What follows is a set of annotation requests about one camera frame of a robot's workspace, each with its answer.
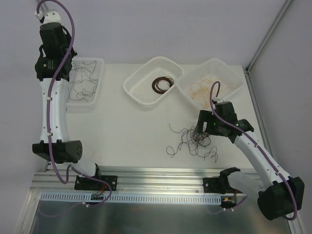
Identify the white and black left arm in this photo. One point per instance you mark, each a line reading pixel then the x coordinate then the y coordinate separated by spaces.
pixel 53 69

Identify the aluminium frame post right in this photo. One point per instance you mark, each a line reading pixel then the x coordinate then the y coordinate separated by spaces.
pixel 271 30

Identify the white basket left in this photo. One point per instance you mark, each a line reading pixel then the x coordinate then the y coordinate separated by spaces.
pixel 84 86

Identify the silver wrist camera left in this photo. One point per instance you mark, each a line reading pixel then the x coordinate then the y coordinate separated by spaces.
pixel 48 17

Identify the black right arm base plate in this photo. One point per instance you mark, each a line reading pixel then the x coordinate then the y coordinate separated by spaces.
pixel 217 185

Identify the white slotted cable duct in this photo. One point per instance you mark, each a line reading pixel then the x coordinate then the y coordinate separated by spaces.
pixel 133 198

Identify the white basket right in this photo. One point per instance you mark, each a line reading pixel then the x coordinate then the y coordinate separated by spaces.
pixel 195 85

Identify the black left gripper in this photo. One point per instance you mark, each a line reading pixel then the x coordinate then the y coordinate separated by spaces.
pixel 52 28

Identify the white basket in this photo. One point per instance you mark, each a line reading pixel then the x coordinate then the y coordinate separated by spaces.
pixel 84 86
pixel 153 81
pixel 195 85

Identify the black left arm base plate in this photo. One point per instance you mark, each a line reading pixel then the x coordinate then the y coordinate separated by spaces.
pixel 86 184

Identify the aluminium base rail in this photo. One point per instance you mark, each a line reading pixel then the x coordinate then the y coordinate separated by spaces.
pixel 135 180

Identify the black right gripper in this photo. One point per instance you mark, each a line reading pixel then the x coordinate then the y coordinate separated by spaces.
pixel 203 122

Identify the small connector board right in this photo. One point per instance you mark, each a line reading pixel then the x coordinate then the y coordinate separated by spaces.
pixel 230 200

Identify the brown yellow wire ball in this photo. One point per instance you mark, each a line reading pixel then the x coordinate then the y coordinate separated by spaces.
pixel 198 144

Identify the white basket middle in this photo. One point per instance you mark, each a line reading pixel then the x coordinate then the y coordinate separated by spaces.
pixel 153 81

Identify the small green circuit board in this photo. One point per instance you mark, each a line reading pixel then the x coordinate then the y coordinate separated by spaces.
pixel 97 196

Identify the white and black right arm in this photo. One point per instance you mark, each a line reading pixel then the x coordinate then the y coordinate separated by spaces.
pixel 277 194

